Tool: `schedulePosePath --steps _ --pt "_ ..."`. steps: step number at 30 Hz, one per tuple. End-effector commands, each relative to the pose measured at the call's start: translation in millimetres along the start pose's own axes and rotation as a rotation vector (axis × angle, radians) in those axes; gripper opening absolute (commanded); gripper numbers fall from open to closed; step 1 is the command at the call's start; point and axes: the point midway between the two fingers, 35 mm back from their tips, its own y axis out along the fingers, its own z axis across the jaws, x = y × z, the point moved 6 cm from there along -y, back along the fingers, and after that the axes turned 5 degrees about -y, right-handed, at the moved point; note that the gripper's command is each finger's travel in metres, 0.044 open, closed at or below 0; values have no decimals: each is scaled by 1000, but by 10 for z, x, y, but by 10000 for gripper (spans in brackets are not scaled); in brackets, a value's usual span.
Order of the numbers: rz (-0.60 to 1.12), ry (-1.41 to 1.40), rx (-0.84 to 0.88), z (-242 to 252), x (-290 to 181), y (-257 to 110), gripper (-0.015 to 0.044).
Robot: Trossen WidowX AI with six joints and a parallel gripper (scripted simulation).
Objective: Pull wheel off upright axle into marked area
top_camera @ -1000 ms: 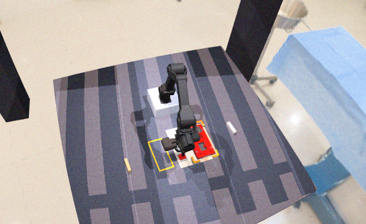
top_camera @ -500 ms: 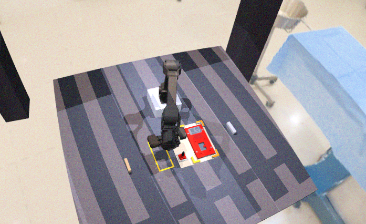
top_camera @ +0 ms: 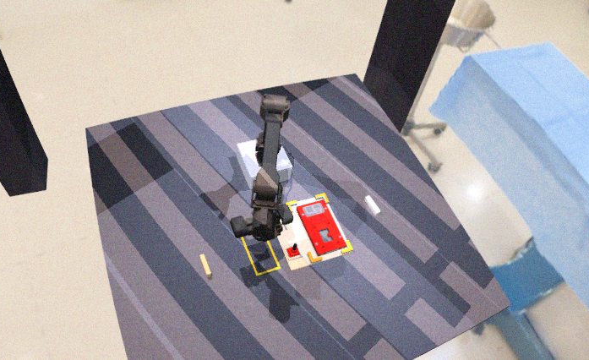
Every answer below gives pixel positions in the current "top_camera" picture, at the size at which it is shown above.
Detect tan rectangular block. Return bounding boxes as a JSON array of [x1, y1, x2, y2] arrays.
[[200, 254, 211, 278]]

